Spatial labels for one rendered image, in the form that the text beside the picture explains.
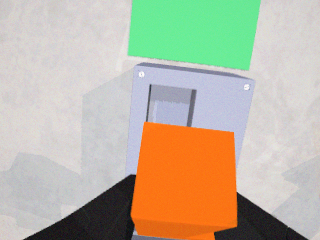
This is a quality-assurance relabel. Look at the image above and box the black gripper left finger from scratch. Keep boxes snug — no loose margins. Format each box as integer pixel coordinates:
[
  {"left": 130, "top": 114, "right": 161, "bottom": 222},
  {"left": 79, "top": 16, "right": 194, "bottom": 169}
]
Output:
[{"left": 24, "top": 175, "right": 137, "bottom": 240}]

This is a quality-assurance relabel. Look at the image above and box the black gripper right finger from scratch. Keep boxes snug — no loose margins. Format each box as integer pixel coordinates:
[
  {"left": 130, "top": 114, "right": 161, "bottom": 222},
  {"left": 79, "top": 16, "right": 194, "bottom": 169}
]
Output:
[{"left": 213, "top": 192, "right": 309, "bottom": 240}]

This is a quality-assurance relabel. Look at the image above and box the orange block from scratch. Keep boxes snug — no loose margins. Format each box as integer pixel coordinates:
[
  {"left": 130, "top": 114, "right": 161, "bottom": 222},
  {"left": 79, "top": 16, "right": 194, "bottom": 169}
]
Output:
[{"left": 131, "top": 121, "right": 237, "bottom": 240}]

